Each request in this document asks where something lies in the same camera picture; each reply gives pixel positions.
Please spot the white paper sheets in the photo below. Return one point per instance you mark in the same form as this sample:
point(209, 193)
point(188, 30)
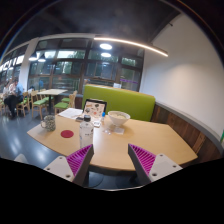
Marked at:
point(70, 113)

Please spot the small blue-capped bottle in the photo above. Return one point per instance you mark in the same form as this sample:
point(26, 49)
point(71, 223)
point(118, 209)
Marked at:
point(103, 117)

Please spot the long linear ceiling light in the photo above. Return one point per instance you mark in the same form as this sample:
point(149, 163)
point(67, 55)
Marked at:
point(133, 43)

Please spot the white bowl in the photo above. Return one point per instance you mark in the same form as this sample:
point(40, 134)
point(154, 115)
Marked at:
point(118, 118)

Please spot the black laptop with stickers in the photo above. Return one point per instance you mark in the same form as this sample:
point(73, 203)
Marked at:
point(95, 108)

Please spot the white paper napkin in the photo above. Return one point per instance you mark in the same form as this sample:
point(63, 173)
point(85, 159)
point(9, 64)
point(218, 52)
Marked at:
point(119, 130)

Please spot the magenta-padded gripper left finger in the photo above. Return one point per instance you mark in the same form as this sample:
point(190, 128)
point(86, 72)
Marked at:
point(78, 160)

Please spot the clear black-capped drink bottle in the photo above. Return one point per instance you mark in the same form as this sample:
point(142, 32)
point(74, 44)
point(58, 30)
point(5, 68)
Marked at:
point(86, 133)

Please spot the green upholstered bench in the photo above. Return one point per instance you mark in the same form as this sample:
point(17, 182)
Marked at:
point(126, 101)

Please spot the person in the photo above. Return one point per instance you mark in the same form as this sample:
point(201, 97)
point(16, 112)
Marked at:
point(6, 90)
point(17, 95)

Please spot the flat round red coaster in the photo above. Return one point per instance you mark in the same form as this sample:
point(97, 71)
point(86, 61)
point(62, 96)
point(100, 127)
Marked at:
point(67, 134)

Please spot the wooden chairs with green seats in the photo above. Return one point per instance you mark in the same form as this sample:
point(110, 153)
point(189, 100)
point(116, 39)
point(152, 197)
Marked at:
point(40, 103)

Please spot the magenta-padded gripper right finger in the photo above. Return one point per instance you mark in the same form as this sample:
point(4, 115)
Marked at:
point(143, 160)

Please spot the light wooden dining table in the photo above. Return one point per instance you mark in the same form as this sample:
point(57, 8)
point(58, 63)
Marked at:
point(51, 91)

